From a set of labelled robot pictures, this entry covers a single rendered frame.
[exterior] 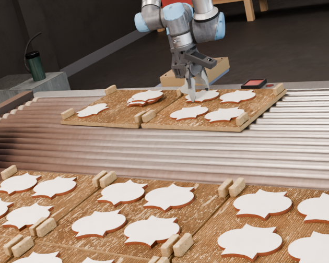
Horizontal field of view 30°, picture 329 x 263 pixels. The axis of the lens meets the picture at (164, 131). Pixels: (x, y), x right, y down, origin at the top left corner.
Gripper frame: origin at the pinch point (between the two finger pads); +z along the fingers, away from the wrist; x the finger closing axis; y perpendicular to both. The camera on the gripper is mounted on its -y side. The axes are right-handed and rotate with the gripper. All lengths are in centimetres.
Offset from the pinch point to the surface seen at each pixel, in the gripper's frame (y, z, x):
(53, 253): -23, 2, 103
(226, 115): -21.4, 1.7, 18.2
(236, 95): -14.6, 1.3, -0.6
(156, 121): 4.9, 0.7, 23.2
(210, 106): -8.6, 1.7, 8.1
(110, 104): 40.2, -1.6, 7.7
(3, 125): 86, -3, 28
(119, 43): 416, 60, -410
